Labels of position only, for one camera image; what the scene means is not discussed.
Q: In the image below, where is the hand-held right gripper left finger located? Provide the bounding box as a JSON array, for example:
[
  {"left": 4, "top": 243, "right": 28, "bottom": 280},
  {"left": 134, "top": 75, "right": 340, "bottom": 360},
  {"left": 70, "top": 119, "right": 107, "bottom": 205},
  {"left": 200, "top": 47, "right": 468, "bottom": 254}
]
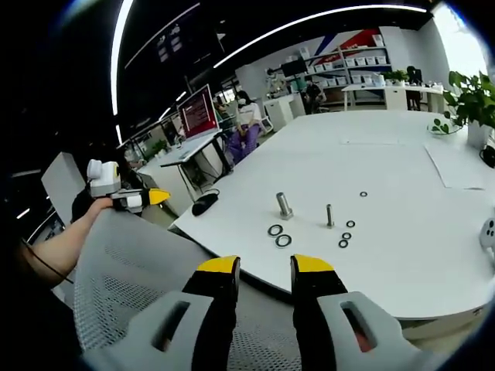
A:
[{"left": 83, "top": 254, "right": 243, "bottom": 371}]

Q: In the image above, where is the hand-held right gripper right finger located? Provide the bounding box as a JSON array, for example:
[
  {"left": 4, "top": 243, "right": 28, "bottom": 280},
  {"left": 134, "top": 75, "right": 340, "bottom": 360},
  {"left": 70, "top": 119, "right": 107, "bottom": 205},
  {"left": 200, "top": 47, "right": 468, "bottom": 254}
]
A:
[{"left": 289, "top": 253, "right": 427, "bottom": 371}]

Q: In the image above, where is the large steel threaded stud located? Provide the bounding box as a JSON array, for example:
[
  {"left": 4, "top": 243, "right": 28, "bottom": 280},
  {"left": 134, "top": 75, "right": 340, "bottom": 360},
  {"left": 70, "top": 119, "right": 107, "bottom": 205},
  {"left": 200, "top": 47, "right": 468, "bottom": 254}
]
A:
[{"left": 275, "top": 191, "right": 295, "bottom": 222}]

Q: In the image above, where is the white box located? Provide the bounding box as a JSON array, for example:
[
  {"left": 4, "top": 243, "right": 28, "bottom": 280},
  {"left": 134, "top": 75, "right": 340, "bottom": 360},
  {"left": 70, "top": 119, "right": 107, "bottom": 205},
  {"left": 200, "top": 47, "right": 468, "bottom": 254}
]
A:
[{"left": 40, "top": 151, "right": 87, "bottom": 226}]

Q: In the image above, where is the black computer mouse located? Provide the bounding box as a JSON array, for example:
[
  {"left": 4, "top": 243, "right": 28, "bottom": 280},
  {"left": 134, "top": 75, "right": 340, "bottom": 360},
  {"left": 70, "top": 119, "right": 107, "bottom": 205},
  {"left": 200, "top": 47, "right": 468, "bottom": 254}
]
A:
[{"left": 190, "top": 192, "right": 221, "bottom": 217}]

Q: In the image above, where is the white standing desk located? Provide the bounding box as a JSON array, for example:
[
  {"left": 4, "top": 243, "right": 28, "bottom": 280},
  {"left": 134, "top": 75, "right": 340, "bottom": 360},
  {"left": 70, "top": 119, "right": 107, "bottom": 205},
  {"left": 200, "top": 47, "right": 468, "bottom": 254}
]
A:
[{"left": 159, "top": 130, "right": 226, "bottom": 187}]

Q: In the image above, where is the grey mesh office chair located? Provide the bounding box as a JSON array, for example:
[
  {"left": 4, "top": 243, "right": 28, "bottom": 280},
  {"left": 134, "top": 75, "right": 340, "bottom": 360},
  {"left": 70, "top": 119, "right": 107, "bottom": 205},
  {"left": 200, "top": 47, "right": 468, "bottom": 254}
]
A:
[{"left": 72, "top": 209, "right": 303, "bottom": 371}]

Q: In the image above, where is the monitor with red screen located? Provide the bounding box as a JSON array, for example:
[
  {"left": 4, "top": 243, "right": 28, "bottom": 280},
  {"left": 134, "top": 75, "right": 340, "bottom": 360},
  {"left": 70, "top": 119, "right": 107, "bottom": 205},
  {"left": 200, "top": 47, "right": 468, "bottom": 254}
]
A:
[{"left": 176, "top": 83, "right": 220, "bottom": 141}]

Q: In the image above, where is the long ceiling light strip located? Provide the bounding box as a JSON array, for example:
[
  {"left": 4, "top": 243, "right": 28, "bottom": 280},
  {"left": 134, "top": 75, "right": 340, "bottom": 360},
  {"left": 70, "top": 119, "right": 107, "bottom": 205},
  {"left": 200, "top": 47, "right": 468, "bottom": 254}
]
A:
[
  {"left": 110, "top": 0, "right": 135, "bottom": 116},
  {"left": 213, "top": 5, "right": 431, "bottom": 70}
]

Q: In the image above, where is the white cabinet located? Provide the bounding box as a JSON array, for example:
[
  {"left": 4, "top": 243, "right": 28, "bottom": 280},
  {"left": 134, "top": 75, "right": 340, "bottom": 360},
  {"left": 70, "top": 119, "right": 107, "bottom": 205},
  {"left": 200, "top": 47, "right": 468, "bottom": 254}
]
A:
[{"left": 262, "top": 94, "right": 307, "bottom": 133}]

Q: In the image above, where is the person's dark clothing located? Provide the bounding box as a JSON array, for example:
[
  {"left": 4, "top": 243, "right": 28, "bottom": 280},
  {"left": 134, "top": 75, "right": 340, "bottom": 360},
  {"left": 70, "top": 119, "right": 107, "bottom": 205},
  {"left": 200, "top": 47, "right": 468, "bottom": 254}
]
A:
[{"left": 0, "top": 239, "right": 84, "bottom": 371}]

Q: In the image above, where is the white round-lens device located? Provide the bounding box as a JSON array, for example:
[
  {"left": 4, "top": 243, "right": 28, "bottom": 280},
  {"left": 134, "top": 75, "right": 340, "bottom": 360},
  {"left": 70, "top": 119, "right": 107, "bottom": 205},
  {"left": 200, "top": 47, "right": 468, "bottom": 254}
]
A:
[{"left": 479, "top": 216, "right": 495, "bottom": 249}]

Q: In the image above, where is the black monitor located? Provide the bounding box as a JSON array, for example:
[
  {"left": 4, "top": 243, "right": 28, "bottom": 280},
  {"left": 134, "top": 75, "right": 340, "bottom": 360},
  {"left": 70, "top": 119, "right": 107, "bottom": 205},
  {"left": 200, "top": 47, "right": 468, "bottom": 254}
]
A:
[{"left": 281, "top": 59, "right": 309, "bottom": 79}]

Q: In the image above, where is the white paper sheet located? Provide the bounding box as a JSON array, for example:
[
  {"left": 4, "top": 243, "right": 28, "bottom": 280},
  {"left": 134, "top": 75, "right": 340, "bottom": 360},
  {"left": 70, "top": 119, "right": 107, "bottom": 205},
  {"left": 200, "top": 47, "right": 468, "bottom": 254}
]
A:
[{"left": 423, "top": 142, "right": 486, "bottom": 190}]

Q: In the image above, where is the white counter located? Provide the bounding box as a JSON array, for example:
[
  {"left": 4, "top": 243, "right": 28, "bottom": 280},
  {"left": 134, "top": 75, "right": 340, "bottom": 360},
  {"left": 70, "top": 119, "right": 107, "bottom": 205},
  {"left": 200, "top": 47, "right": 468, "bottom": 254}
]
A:
[{"left": 341, "top": 83, "right": 446, "bottom": 114}]

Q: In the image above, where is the small green plant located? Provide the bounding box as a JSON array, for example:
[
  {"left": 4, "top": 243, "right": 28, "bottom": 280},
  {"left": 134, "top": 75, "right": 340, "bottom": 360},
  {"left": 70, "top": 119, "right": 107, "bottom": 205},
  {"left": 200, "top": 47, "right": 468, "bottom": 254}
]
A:
[{"left": 382, "top": 69, "right": 409, "bottom": 87}]

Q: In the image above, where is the shelf with white boxes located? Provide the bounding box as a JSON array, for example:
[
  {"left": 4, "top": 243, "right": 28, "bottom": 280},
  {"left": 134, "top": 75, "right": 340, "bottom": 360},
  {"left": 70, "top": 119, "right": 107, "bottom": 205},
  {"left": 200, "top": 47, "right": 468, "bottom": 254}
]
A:
[{"left": 296, "top": 33, "right": 392, "bottom": 106}]

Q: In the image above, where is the potted green plant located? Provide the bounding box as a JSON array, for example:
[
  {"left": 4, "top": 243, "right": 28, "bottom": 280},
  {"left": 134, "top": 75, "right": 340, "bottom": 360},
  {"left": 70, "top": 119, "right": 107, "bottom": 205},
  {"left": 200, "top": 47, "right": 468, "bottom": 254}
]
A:
[{"left": 426, "top": 70, "right": 495, "bottom": 150}]

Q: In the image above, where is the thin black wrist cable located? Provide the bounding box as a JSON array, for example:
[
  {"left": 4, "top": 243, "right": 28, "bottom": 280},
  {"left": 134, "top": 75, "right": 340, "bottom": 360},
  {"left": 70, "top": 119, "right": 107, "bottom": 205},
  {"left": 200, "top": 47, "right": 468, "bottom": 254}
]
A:
[{"left": 22, "top": 238, "right": 75, "bottom": 285}]

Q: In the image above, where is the table cable hatch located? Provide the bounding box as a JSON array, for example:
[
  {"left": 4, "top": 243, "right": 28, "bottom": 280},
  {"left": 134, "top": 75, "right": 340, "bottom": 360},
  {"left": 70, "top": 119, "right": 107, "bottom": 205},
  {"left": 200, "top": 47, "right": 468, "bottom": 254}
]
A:
[{"left": 340, "top": 138, "right": 401, "bottom": 146}]

